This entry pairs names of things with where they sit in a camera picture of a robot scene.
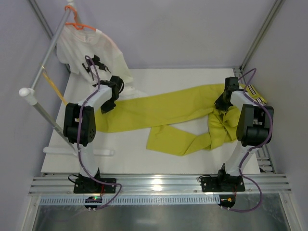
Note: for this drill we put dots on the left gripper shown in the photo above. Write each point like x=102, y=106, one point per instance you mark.
x=109, y=106

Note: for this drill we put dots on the slotted cable duct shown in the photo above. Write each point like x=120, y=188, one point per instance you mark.
x=131, y=200

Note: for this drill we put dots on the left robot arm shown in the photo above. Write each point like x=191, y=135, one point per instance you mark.
x=80, y=129

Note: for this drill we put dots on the grey clothes rack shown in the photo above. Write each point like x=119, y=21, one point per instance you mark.
x=30, y=94

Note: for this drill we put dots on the orange plastic hanger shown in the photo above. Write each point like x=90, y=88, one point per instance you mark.
x=76, y=24

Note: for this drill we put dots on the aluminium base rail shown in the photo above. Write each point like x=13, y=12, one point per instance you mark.
x=58, y=184

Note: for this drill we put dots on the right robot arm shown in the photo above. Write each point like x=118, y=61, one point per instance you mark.
x=254, y=130

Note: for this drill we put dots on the black mounting plate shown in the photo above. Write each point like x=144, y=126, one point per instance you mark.
x=83, y=185
x=218, y=184

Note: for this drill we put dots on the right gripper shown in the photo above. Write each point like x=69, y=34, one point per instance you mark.
x=222, y=103

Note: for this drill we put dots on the yellow velvet hanger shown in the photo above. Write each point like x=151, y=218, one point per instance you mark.
x=53, y=86

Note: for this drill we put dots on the white printed t-shirt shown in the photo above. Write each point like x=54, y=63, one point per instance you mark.
x=89, y=53

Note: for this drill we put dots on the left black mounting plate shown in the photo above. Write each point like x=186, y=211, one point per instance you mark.
x=83, y=185

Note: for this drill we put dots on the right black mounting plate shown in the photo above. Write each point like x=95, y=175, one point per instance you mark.
x=218, y=184

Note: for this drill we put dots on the yellow-green trousers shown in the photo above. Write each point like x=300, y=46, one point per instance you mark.
x=160, y=112

